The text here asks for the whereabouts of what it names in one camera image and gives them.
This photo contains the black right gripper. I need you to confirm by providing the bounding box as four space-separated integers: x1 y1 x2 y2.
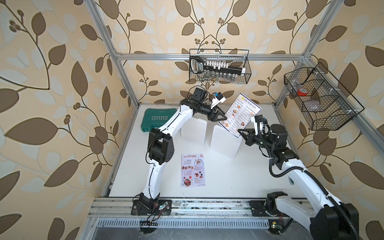
238 127 275 152

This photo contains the white Dim Sum Inn menu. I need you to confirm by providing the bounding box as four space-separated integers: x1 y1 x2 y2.
219 93 262 138

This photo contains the pink special menu sheet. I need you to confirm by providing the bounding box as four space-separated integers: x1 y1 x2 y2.
181 154 206 188

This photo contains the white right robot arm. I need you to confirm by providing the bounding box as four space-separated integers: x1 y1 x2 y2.
238 123 360 240

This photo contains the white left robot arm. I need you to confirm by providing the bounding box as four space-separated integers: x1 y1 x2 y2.
131 87 227 216

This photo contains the black tool in basket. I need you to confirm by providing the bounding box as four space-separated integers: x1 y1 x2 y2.
190 56 246 75

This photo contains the red object in basket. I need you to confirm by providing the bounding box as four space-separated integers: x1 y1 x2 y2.
297 87 309 97

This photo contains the green plastic tool case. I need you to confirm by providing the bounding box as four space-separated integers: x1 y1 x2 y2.
141 108 177 133

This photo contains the black wire basket back wall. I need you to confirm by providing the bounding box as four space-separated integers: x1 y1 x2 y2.
189 48 252 85

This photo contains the black wire basket wall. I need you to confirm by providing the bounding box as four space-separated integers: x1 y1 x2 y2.
284 62 365 131
189 48 252 85

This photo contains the black wire basket right wall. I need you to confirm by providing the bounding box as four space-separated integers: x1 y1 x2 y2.
284 62 365 131

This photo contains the black corrugated cable conduit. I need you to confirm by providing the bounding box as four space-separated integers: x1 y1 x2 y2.
253 114 361 240

